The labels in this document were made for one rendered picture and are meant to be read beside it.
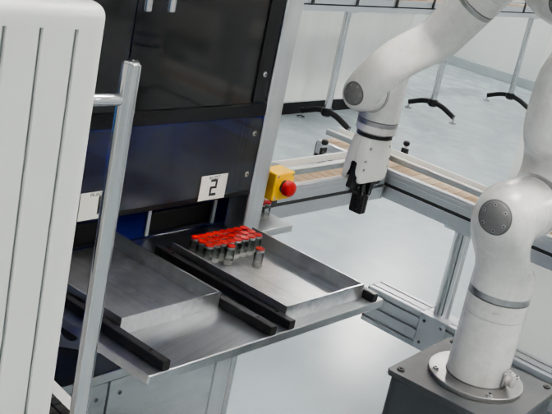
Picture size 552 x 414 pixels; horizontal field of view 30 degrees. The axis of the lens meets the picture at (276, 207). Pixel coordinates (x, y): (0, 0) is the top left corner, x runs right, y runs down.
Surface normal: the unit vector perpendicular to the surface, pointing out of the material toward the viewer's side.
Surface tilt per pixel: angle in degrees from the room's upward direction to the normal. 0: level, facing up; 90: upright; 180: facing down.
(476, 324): 90
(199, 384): 90
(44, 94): 90
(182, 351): 0
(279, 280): 0
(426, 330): 90
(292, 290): 0
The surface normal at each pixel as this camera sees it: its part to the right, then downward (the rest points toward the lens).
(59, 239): 0.63, 0.37
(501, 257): -0.49, 0.70
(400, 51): -0.08, -0.29
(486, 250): -0.73, 0.61
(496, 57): -0.65, 0.12
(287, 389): 0.19, -0.93
